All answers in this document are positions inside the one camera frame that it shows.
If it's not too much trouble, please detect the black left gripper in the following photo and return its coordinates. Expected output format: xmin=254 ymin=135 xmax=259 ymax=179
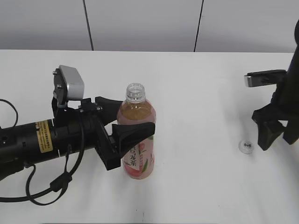
xmin=51 ymin=97 xmax=155 ymax=170

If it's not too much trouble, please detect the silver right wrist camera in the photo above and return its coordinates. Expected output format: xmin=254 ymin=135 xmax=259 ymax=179
xmin=244 ymin=70 xmax=287 ymax=88

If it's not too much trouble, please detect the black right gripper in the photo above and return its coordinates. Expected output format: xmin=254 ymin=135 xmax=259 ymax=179
xmin=251 ymin=18 xmax=299 ymax=151

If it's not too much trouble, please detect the white bottle cap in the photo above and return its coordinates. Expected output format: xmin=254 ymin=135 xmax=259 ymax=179
xmin=239 ymin=140 xmax=254 ymax=154

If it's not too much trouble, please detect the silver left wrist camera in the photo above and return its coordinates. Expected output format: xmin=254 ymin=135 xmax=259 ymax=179
xmin=53 ymin=65 xmax=85 ymax=108

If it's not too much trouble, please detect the black camera cable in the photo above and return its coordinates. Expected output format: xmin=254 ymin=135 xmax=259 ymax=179
xmin=0 ymin=99 xmax=86 ymax=206

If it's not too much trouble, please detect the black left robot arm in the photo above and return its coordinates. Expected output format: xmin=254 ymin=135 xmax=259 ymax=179
xmin=0 ymin=97 xmax=155 ymax=179

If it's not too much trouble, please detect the peach oolong tea bottle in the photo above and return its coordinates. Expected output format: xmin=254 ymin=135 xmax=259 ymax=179
xmin=116 ymin=82 xmax=157 ymax=180

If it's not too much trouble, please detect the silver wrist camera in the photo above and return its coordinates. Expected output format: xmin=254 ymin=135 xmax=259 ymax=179
xmin=53 ymin=65 xmax=85 ymax=108
xmin=244 ymin=70 xmax=287 ymax=88

